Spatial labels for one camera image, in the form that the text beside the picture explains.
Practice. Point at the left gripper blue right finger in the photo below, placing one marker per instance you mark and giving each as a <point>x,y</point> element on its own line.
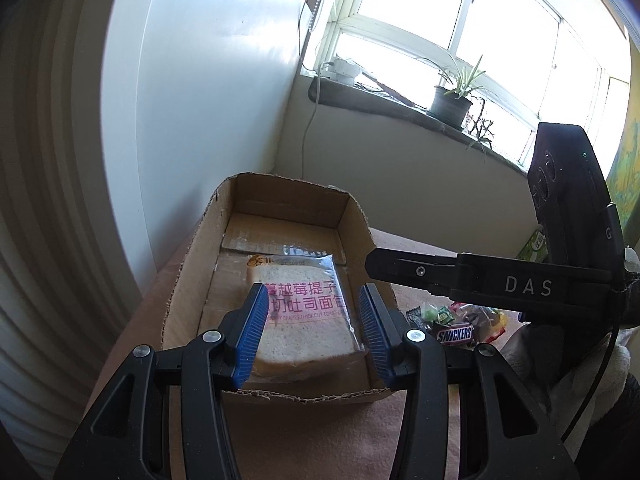
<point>381,334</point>

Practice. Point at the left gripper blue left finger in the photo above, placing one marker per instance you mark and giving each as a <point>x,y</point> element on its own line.
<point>247,331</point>

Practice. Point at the green candy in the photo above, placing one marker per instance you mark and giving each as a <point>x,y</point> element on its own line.
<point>427,316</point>

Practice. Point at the packaged sliced toast bread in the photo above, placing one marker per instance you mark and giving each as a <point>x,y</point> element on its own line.
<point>308,331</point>

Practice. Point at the Snickers bar English label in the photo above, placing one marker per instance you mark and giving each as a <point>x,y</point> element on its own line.
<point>455,335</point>

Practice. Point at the brown cardboard box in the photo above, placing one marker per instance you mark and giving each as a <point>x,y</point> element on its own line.
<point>307,244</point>

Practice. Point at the white radiator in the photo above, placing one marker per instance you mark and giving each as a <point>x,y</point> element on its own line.
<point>66,291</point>

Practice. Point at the potted spider plant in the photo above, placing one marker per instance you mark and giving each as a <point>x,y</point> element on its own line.
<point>451,103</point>

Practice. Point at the white power strip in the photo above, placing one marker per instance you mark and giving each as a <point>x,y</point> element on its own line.
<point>340,70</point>

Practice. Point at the white cabinet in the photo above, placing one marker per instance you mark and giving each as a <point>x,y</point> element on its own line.
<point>192,91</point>

